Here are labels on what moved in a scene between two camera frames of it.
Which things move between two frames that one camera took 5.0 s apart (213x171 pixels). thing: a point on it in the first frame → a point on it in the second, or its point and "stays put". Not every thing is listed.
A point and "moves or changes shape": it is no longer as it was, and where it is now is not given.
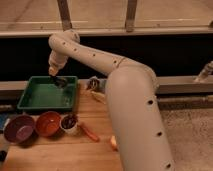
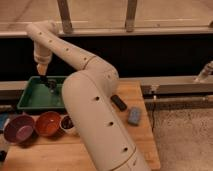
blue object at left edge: x=3 y=119 stays put
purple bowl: x=18 y=129 stays put
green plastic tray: x=42 y=93 stays put
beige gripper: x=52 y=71 → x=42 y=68
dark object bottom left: x=3 y=155 stays put
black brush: x=61 y=82 moves or changes shape
